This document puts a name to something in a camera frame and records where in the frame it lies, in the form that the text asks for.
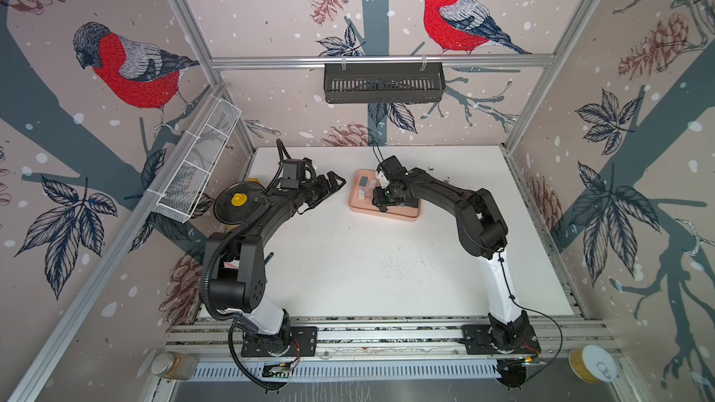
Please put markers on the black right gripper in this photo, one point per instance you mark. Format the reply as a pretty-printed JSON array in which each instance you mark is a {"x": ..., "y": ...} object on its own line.
[{"x": 377, "y": 193}]

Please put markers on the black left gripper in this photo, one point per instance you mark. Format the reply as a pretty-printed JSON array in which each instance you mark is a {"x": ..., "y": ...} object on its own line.
[{"x": 325, "y": 190}]

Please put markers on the pink plastic storage tray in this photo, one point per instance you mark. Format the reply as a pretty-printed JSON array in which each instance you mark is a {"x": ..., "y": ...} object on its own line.
[{"x": 365, "y": 206}]

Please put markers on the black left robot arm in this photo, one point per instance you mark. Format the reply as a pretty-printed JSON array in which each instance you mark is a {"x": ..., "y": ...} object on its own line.
[{"x": 233, "y": 281}]

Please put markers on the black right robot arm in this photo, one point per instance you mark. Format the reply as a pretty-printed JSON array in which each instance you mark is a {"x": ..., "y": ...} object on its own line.
[{"x": 482, "y": 232}]

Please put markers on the yellow electric cooking pot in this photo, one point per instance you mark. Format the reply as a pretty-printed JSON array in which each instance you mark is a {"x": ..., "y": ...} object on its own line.
[{"x": 244, "y": 202}]

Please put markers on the glass jar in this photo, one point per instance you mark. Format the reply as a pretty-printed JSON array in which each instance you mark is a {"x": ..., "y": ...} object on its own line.
[{"x": 174, "y": 366}]

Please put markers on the yellow tape roll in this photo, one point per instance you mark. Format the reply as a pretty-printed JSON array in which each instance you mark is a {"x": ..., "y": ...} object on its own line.
[{"x": 593, "y": 364}]

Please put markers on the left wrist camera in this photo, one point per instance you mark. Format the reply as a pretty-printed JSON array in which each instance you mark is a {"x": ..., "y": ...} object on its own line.
[{"x": 296, "y": 172}]

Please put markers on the black hanging wire basket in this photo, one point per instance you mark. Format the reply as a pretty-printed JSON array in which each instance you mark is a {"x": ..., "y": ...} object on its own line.
[{"x": 352, "y": 83}]

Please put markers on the white wire mesh shelf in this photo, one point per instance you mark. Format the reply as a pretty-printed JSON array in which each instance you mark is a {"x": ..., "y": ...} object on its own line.
[{"x": 180, "y": 197}]

